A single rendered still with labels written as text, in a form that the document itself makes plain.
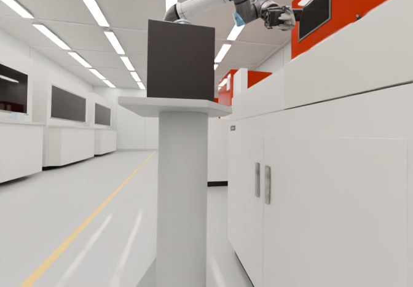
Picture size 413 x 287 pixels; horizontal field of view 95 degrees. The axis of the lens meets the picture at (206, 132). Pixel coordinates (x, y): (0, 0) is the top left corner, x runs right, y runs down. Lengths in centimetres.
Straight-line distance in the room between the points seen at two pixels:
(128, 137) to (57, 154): 445
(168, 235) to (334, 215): 43
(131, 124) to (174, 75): 830
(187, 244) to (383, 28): 65
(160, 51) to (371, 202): 59
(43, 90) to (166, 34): 440
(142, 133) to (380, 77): 856
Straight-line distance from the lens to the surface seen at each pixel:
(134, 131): 881
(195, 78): 58
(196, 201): 59
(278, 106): 71
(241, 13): 112
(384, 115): 45
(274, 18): 99
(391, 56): 46
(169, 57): 59
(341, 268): 57
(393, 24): 48
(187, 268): 67
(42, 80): 495
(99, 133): 682
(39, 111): 488
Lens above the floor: 73
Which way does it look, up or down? 1 degrees up
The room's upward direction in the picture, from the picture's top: 1 degrees clockwise
